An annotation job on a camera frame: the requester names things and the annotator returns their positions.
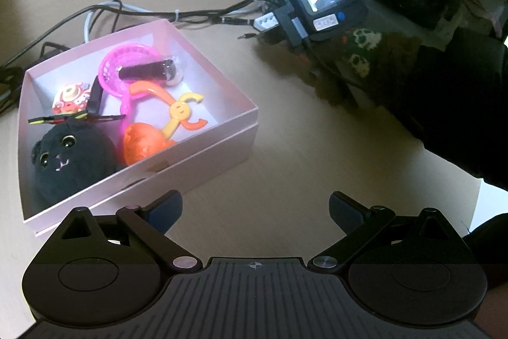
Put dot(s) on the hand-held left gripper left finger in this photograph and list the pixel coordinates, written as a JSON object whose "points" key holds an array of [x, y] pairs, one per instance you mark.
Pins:
{"points": [[166, 210]]}

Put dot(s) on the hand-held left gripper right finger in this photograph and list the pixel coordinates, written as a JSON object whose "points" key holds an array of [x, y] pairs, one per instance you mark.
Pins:
{"points": [[345, 210]]}

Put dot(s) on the pink cardboard box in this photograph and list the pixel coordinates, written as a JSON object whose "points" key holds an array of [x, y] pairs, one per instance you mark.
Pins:
{"points": [[222, 148]]}

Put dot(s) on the black plush cat toy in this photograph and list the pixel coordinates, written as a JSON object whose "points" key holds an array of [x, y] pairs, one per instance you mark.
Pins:
{"points": [[75, 160]]}

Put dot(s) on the person's right forearm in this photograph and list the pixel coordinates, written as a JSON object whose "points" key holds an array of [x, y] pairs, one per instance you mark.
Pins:
{"points": [[369, 61]]}

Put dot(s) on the orange plastic toy ladle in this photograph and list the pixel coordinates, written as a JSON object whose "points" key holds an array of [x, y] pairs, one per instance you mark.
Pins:
{"points": [[141, 144]]}

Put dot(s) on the orange yellow toy figure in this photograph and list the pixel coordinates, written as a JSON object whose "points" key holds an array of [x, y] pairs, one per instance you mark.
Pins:
{"points": [[178, 112]]}

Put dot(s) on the black cylinder tube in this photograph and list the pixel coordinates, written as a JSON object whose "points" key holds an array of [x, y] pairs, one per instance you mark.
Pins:
{"points": [[143, 72]]}

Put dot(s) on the red white round toy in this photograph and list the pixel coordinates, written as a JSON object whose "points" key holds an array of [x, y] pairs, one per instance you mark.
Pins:
{"points": [[69, 98]]}

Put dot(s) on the pink plastic toy net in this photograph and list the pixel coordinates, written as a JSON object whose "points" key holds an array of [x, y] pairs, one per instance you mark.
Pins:
{"points": [[127, 61]]}

